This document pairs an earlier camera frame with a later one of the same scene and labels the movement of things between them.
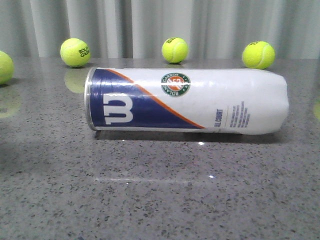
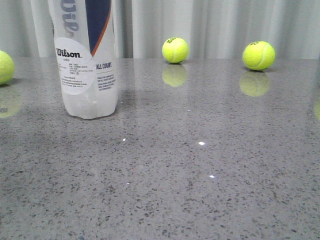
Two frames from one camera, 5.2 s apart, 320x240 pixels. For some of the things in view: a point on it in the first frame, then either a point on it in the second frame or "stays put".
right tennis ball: [258, 54] stays put
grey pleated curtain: [138, 29] stays put
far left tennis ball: [6, 68] stays put
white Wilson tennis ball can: [249, 101] to [85, 39]
